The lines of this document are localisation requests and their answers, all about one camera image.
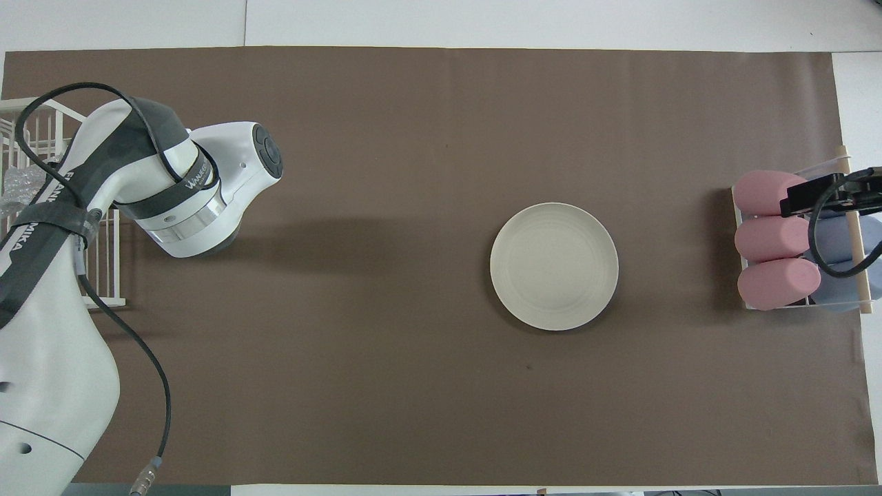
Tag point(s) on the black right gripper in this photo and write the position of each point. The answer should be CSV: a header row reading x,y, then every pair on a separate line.
x,y
867,191

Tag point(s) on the cream round plate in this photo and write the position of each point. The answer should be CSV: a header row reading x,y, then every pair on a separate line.
x,y
555,266

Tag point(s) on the pink plastic cup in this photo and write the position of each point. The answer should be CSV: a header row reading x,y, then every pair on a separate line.
x,y
778,284
775,238
758,193

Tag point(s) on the cup rack with wooden bar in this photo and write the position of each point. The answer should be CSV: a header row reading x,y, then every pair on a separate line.
x,y
855,234

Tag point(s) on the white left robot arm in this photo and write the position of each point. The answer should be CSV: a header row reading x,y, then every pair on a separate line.
x,y
48,358

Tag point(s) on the brown table mat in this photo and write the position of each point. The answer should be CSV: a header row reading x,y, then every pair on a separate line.
x,y
413,379

